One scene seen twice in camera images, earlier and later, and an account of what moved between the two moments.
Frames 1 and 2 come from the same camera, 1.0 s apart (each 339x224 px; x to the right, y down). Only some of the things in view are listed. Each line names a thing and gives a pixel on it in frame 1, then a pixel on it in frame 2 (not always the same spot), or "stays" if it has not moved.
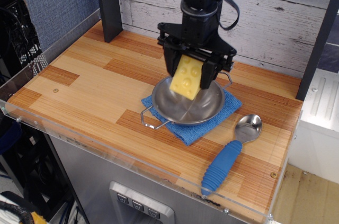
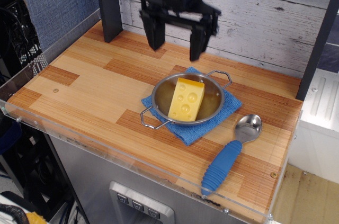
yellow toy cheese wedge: [186, 80] to [186, 100]
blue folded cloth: [187, 134] stays
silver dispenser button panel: [129, 206] stays
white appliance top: [315, 146] stays
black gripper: [198, 34] to [181, 0]
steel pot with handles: [168, 106] stays
